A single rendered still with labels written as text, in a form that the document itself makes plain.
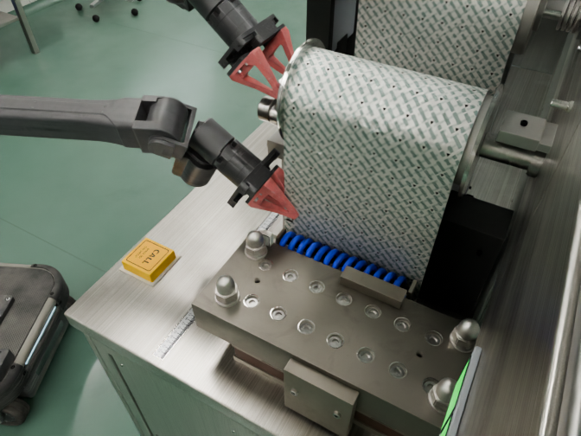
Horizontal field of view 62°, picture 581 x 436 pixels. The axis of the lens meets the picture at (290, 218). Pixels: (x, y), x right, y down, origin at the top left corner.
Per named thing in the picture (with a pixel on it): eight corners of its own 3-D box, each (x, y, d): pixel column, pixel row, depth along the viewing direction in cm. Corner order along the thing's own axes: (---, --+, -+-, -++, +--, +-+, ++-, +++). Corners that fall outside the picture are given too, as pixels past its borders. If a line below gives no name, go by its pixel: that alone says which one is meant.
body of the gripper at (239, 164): (234, 211, 76) (198, 180, 75) (268, 175, 82) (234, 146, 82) (250, 191, 71) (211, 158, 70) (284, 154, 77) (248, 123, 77)
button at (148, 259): (148, 245, 95) (145, 236, 93) (176, 258, 93) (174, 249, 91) (124, 269, 91) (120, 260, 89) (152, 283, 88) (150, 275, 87)
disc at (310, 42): (323, 109, 79) (327, 20, 68) (326, 110, 78) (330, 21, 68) (277, 161, 70) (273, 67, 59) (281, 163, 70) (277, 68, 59)
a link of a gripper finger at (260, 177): (275, 242, 77) (230, 204, 76) (296, 214, 81) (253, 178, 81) (294, 224, 71) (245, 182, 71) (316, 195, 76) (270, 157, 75)
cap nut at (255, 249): (252, 240, 78) (251, 220, 75) (271, 247, 77) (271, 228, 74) (239, 254, 76) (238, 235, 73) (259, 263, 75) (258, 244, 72)
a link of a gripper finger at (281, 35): (271, 105, 76) (230, 59, 74) (293, 86, 80) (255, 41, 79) (296, 81, 71) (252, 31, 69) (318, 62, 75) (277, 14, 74)
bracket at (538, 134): (503, 119, 59) (508, 105, 58) (553, 133, 57) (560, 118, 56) (494, 141, 56) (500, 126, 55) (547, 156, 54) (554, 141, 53)
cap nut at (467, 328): (453, 324, 67) (462, 305, 64) (480, 336, 66) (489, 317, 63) (445, 345, 65) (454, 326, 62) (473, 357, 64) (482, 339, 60)
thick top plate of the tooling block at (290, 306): (252, 256, 84) (250, 232, 79) (485, 358, 70) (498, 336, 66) (196, 326, 74) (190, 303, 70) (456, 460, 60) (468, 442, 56)
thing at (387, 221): (286, 231, 81) (285, 141, 68) (420, 285, 73) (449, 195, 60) (284, 233, 81) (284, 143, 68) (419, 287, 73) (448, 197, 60)
